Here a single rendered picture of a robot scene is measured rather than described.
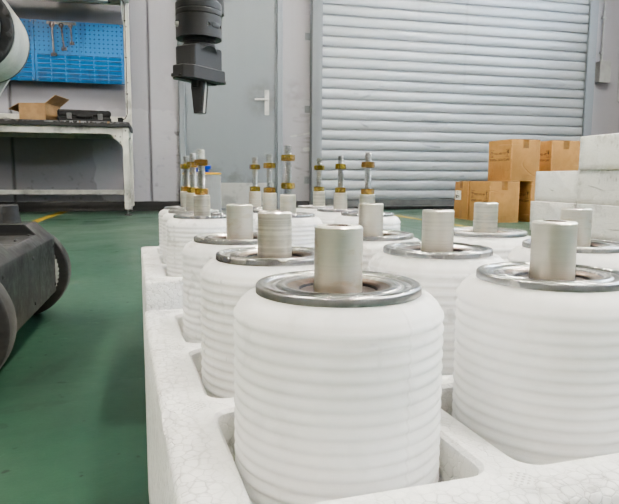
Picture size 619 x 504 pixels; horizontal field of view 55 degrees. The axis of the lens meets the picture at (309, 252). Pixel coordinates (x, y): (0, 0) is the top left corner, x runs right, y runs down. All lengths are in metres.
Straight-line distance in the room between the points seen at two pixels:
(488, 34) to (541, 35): 0.63
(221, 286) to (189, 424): 0.09
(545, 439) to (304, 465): 0.12
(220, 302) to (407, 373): 0.15
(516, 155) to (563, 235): 4.28
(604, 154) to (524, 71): 3.73
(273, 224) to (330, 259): 0.12
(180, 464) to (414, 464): 0.10
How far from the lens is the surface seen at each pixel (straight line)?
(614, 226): 3.38
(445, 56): 6.64
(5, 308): 0.90
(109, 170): 5.94
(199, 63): 1.20
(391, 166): 6.29
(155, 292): 0.74
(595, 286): 0.30
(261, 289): 0.26
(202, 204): 0.80
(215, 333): 0.37
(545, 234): 0.32
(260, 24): 6.17
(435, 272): 0.39
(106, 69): 5.89
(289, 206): 0.82
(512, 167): 4.58
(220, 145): 5.95
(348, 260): 0.26
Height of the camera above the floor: 0.30
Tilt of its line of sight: 7 degrees down
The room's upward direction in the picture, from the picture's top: straight up
